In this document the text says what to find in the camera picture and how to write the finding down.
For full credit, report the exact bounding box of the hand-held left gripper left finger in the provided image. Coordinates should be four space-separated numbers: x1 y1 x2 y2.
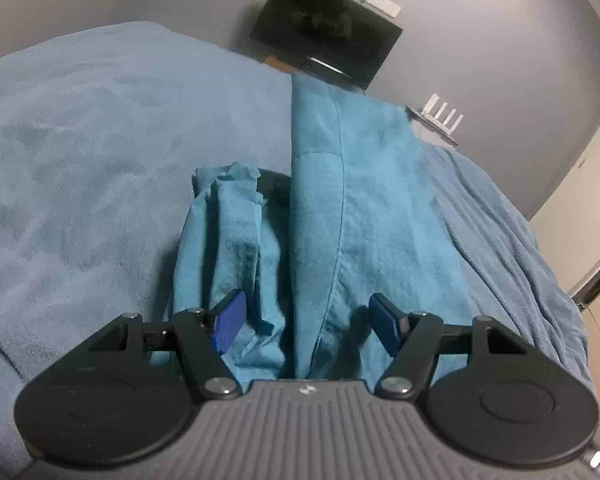
82 289 246 402

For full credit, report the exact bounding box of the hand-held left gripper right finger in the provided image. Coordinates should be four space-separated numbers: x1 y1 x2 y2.
367 292 531 402

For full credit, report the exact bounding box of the teal large garment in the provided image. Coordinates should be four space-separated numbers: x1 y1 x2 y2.
162 72 481 386

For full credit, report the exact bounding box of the white router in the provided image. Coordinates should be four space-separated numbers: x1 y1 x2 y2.
405 93 465 149

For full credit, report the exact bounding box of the light blue bed blanket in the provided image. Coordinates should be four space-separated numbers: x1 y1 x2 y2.
0 21 595 480

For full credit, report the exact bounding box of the white door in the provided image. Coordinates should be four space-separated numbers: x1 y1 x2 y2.
527 100 600 311

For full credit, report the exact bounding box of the wooden television stand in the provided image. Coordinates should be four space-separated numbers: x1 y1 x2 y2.
263 54 302 72

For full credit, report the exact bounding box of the black television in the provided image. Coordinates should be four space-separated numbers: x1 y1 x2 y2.
250 0 405 92

